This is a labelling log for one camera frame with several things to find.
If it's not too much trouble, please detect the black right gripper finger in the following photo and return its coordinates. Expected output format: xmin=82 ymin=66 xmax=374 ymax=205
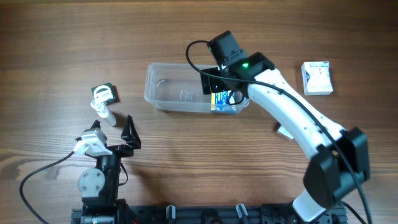
xmin=228 ymin=91 xmax=244 ymax=105
xmin=200 ymin=67 xmax=221 ymax=95

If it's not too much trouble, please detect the blue yellow VapoDrops box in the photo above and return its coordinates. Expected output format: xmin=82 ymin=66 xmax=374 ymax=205
xmin=211 ymin=91 xmax=236 ymax=113

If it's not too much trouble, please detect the white green medicine box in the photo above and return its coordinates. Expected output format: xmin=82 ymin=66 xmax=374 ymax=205
xmin=276 ymin=126 xmax=294 ymax=140

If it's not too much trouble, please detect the white blue medicine box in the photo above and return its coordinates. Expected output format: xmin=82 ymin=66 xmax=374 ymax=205
xmin=301 ymin=61 xmax=333 ymax=96

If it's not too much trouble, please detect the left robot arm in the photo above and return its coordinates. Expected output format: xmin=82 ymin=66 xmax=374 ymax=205
xmin=71 ymin=115 xmax=141 ymax=224

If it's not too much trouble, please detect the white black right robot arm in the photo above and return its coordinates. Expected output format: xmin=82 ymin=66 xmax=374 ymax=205
xmin=199 ymin=30 xmax=372 ymax=223

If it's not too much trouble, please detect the clear plastic container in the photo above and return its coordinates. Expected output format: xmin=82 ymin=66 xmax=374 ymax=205
xmin=144 ymin=63 xmax=250 ymax=114

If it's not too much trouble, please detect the white bottle clear cap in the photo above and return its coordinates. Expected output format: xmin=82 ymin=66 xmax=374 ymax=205
xmin=90 ymin=99 xmax=117 ymax=126

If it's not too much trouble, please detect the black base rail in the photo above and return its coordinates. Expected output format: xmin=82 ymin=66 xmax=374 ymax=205
xmin=70 ymin=203 xmax=348 ymax=224

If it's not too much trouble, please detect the black left camera cable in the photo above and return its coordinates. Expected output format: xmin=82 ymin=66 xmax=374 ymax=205
xmin=19 ymin=151 xmax=76 ymax=224

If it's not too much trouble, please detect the black camera cable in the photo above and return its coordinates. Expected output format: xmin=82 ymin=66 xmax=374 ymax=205
xmin=185 ymin=40 xmax=373 ymax=224
xmin=19 ymin=151 xmax=76 ymax=224

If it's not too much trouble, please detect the black right camera cable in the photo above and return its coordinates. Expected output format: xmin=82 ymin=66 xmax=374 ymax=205
xmin=185 ymin=40 xmax=373 ymax=224

